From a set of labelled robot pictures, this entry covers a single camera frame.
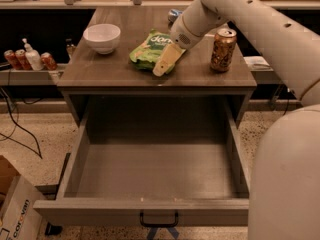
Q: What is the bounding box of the cardboard box with print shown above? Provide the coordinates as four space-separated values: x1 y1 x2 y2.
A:
0 156 44 240

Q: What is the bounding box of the blue silver can lying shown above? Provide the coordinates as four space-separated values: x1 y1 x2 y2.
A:
168 9 182 23

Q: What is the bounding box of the black drawer handle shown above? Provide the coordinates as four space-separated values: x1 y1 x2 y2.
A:
139 212 179 228

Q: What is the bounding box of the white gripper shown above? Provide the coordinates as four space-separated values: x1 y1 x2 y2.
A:
153 15 203 77

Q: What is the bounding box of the white pump bottle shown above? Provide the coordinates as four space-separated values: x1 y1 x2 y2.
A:
22 38 44 71

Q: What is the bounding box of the grey side shelf left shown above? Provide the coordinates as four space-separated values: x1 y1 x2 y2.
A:
0 64 66 86

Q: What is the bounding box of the red can right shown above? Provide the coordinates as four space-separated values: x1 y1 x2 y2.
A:
41 52 57 70

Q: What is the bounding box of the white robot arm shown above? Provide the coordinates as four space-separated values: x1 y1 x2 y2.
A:
154 0 320 240

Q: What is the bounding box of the small dark bottle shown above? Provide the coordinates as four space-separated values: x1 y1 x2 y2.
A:
66 39 76 58

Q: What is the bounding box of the green rice chip bag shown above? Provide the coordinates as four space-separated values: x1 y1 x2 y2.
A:
129 29 173 73

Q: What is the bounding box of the gold soda can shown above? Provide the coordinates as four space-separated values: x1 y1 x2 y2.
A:
211 27 237 72

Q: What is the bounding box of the white ceramic bowl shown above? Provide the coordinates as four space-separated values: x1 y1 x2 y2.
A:
83 23 121 54

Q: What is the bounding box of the white cloth on shelf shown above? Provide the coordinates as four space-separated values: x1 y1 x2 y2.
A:
244 56 270 69

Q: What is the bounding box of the black floor cable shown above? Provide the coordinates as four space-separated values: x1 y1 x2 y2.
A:
0 87 43 160

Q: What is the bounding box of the grey cabinet with counter top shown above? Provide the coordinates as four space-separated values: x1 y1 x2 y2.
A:
58 6 256 122

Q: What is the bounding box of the open grey top drawer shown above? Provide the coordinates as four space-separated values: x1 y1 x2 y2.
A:
34 96 249 226

